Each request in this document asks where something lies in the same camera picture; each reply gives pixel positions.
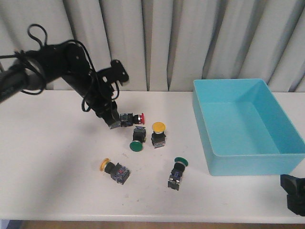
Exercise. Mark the yellow button lying sideways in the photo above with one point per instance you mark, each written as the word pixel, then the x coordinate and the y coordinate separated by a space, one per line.
pixel 117 172

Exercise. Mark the green button lying front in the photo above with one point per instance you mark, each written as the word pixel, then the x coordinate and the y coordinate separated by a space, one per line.
pixel 176 174

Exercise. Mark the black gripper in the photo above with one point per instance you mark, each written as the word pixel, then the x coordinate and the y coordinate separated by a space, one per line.
pixel 80 74
pixel 295 189

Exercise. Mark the grey pleated curtain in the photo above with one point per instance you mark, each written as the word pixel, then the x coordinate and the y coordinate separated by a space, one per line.
pixel 167 44

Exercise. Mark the yellow button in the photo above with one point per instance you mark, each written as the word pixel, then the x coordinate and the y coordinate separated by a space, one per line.
pixel 158 135

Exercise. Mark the red button lying sideways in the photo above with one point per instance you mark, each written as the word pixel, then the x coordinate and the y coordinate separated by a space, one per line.
pixel 130 119

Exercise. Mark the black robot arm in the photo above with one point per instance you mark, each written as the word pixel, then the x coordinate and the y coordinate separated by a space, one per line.
pixel 33 70

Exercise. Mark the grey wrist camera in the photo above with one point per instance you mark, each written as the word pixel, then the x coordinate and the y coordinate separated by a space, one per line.
pixel 115 73

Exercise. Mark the green button near centre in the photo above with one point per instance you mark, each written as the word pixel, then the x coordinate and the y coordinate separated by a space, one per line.
pixel 138 138

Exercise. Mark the light blue plastic box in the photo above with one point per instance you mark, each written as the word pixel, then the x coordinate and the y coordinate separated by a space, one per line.
pixel 243 129

